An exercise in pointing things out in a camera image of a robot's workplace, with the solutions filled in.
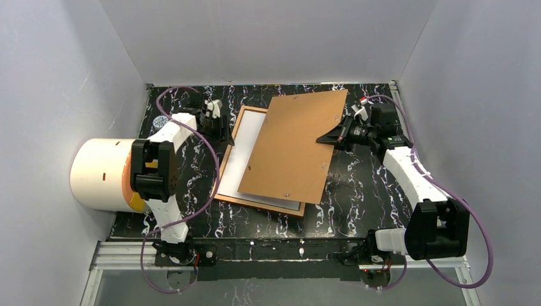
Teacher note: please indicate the brown cardboard backing board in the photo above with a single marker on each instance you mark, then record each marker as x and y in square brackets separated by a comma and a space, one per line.
[286, 161]

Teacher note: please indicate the aluminium rail base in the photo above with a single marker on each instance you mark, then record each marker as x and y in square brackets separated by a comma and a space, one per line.
[268, 272]

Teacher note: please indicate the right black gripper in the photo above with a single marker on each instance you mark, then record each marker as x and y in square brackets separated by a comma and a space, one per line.
[344, 131]

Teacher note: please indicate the small blue white jar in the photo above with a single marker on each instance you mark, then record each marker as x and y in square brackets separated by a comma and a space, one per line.
[159, 122]

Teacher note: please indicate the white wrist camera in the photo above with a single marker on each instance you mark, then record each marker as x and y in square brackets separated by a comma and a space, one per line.
[359, 110]
[212, 109]

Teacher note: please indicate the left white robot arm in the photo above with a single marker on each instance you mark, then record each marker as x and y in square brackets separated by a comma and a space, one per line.
[154, 173]

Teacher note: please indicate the white cylinder with coloured lid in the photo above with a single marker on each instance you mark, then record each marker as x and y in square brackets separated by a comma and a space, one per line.
[100, 176]

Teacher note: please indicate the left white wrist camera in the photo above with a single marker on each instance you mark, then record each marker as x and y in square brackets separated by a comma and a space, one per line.
[212, 109]

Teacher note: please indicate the brown wooden photo frame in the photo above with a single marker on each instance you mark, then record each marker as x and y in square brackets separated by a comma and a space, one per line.
[262, 207]

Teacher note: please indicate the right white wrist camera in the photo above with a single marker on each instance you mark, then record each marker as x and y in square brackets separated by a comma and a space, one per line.
[359, 110]

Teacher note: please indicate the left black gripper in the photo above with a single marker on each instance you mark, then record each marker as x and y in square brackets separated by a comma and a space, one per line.
[215, 125]

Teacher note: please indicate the printed photo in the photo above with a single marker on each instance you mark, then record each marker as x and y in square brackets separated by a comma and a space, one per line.
[236, 169]

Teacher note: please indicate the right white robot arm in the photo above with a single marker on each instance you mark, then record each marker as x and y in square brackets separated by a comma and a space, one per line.
[439, 224]

